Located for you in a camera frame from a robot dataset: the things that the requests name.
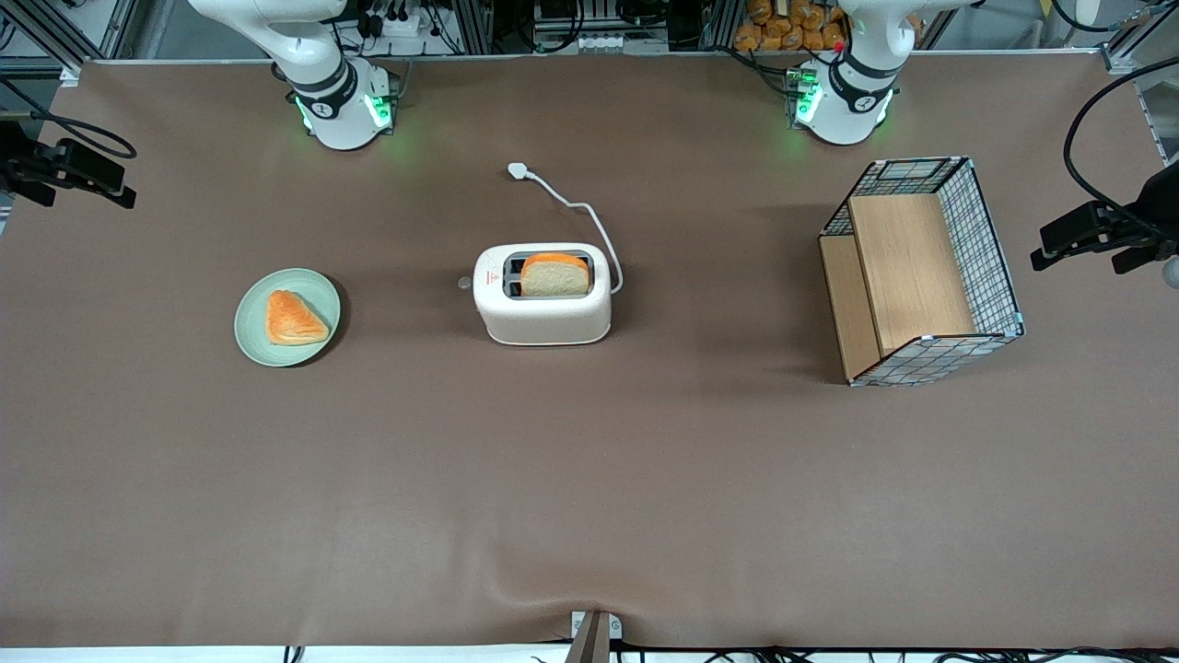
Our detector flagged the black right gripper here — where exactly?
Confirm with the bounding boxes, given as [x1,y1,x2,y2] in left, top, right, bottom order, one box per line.
[0,120,137,209]

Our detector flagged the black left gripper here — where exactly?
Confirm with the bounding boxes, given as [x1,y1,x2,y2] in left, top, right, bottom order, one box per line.
[1031,161,1179,275]

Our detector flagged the white two-slot toaster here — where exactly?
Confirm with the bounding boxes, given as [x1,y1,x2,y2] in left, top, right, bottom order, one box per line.
[473,243,613,346]

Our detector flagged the pale green round plate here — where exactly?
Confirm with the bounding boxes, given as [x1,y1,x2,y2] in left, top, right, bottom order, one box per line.
[234,268,342,367]

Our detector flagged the triangular orange pastry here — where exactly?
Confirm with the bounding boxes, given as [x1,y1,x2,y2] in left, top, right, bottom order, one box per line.
[266,290,331,346]

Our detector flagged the white power strip with plugs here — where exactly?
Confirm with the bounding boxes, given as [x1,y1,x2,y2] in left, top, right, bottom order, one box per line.
[361,7,426,40]

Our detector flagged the bag of brown bread rolls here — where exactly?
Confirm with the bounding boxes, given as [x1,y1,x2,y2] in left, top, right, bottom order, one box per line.
[734,0,922,52]

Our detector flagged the bread slice with orange crust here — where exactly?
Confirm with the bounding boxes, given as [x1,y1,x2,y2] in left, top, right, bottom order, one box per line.
[520,252,590,297]

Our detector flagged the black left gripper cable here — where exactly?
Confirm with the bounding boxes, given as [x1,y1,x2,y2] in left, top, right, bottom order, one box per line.
[1063,57,1179,231]

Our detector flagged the aluminium frame profile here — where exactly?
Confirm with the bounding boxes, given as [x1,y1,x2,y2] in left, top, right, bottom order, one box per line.
[0,0,139,76]
[1101,0,1179,75]

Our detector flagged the wire basket with wooden shelf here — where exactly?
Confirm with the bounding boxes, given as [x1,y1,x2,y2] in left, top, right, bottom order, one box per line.
[818,157,1025,388]

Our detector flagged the white toaster cable with plug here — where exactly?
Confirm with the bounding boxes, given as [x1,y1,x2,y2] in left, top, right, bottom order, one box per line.
[508,162,625,296]

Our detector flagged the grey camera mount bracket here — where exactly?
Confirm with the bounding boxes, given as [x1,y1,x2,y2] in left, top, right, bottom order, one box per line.
[564,610,624,663]

